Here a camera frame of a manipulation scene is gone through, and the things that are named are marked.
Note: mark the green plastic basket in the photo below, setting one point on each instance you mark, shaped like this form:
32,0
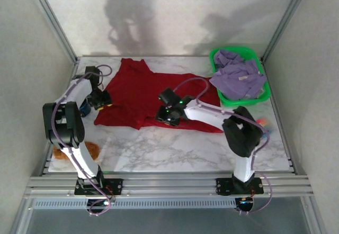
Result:
238,102

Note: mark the colourful small toy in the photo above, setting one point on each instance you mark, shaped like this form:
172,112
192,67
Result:
265,124

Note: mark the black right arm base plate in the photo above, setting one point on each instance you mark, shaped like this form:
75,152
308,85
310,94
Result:
223,186

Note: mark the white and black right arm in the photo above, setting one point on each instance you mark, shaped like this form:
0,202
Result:
209,112

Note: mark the aluminium frame corner post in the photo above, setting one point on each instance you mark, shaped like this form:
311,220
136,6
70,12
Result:
53,22
286,19

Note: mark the orange fuzzy scrubber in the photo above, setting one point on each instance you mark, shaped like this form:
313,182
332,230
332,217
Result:
92,149

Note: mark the dark blue cup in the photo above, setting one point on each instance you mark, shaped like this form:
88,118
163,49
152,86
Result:
85,109

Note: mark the purple t-shirt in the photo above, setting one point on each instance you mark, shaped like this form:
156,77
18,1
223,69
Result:
225,58
238,81

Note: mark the aluminium mounting rail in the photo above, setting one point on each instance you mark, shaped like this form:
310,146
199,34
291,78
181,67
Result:
169,185

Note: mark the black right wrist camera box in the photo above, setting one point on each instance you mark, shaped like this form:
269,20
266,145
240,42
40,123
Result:
168,95

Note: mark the red t-shirt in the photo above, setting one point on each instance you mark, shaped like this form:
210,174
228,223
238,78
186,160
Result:
135,93

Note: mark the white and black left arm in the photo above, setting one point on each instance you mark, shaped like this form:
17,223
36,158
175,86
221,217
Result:
84,162

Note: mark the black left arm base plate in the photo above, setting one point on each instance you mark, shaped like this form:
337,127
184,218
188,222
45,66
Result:
114,185

